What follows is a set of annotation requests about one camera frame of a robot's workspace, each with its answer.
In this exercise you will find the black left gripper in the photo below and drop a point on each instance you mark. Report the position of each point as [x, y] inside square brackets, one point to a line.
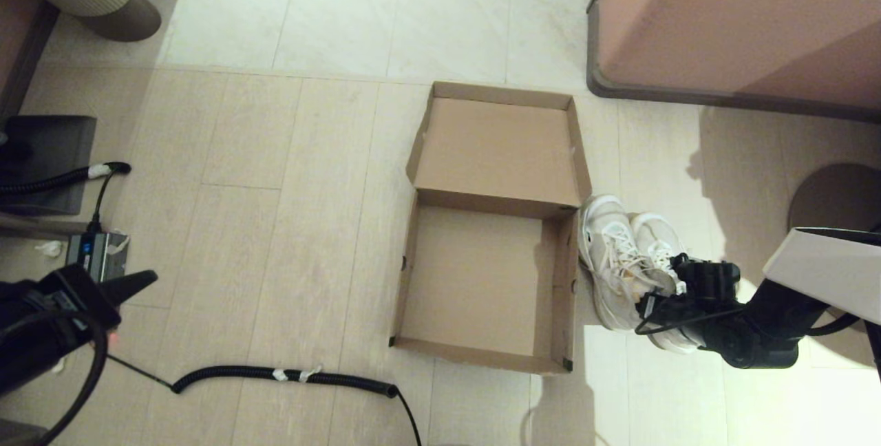
[76, 294]

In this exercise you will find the brown cardboard shoe box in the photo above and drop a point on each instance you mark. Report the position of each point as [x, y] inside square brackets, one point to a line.
[482, 281]

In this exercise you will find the brown wooden furniture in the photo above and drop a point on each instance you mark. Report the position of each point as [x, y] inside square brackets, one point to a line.
[17, 40]

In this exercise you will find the pink cabinet with dark plinth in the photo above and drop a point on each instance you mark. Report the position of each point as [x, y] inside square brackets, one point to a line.
[743, 12]

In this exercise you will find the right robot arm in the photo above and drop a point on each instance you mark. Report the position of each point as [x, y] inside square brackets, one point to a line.
[826, 267]

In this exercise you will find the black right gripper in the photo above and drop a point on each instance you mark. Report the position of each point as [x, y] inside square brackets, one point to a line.
[678, 312]

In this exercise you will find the white lace-up sneaker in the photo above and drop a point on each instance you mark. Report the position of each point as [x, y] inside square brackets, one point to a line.
[612, 260]
[661, 239]

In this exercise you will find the small power adapter device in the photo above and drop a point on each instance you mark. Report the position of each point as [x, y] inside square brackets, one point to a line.
[96, 253]

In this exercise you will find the dark grey square base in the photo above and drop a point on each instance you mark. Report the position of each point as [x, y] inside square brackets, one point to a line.
[55, 150]

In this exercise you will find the crumpled white tissue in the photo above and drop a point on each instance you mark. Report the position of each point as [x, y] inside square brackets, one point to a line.
[58, 363]
[48, 248]

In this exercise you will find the round brown base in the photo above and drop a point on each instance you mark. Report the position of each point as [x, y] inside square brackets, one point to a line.
[826, 191]

